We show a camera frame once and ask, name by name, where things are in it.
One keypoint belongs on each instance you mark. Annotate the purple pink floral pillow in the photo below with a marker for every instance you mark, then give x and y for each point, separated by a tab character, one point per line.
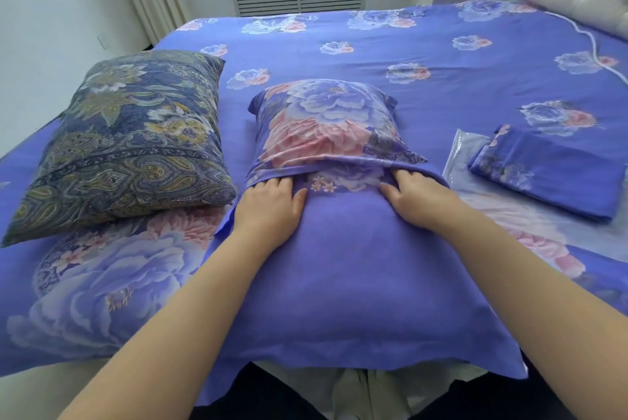
324	125

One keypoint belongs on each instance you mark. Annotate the purple floral bed sheet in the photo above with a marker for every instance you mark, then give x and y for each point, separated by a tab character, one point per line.
431	52

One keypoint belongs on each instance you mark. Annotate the person's right hand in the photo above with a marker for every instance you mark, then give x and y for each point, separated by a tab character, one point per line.
422	204

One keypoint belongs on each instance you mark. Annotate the person's right forearm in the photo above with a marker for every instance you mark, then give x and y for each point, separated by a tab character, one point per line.
539	312

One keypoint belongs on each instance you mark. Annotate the clear plastic bag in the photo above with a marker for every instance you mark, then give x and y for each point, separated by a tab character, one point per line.
495	211

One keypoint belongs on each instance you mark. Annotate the folded purple floral cloth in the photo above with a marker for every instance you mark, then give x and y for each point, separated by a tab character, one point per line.
549	172

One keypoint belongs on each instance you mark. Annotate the person's dark trousers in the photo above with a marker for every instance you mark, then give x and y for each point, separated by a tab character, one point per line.
255	400

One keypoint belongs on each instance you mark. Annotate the person's left hand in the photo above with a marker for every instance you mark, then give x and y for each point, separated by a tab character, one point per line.
267	216

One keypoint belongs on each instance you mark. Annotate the dark blue paisley pillow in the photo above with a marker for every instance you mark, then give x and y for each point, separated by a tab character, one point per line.
127	140

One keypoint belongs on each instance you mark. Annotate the person's left forearm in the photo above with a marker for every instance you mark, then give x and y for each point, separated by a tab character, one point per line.
196	326

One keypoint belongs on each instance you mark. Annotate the person's right thumb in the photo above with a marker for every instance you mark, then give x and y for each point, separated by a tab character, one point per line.
392	198

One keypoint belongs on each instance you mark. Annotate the person's left thumb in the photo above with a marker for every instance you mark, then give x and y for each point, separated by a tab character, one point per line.
300	203

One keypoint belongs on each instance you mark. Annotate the plain purple pillowcase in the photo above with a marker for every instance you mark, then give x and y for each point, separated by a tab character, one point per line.
353	287

